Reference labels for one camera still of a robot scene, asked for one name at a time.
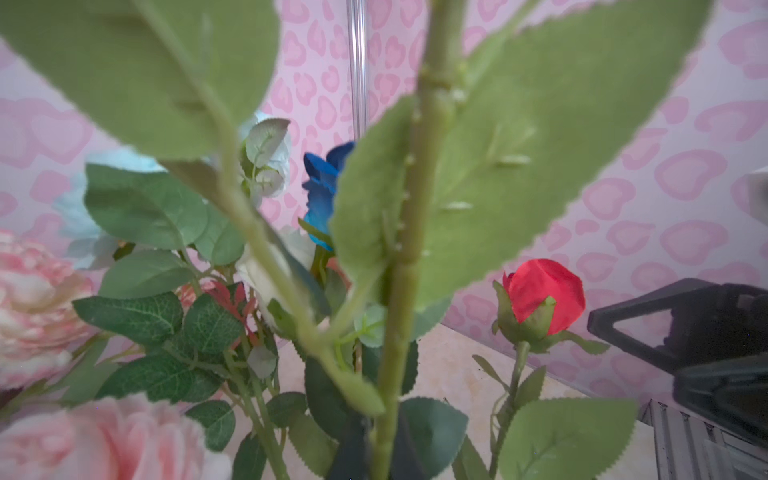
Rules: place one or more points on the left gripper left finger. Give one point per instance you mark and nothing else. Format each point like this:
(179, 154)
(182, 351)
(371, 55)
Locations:
(351, 461)

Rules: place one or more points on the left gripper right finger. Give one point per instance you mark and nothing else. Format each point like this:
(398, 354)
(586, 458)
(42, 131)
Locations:
(405, 463)

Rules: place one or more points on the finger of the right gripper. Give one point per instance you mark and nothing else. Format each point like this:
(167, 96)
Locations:
(715, 348)

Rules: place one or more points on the white rose stem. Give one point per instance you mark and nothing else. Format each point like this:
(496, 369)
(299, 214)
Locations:
(451, 182)

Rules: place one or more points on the blue rose stem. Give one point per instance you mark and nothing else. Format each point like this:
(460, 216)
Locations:
(321, 187)

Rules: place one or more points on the small mixed roses spray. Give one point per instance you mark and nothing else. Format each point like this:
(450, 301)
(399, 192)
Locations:
(45, 345)

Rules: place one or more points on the teal peony branch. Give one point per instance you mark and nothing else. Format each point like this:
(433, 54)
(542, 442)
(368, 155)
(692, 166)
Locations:
(155, 239)

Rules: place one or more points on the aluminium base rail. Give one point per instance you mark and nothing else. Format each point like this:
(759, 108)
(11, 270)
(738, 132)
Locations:
(688, 448)

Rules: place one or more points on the right aluminium frame strut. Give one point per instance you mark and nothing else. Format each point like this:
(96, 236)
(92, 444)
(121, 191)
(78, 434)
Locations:
(357, 29)

